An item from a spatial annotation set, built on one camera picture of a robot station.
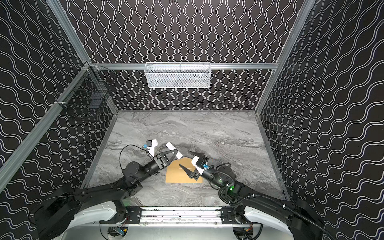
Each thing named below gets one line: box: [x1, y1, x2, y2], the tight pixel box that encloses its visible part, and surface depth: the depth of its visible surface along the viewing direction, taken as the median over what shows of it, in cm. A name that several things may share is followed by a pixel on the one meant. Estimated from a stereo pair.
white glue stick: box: [165, 142, 183, 160], surface depth 69 cm
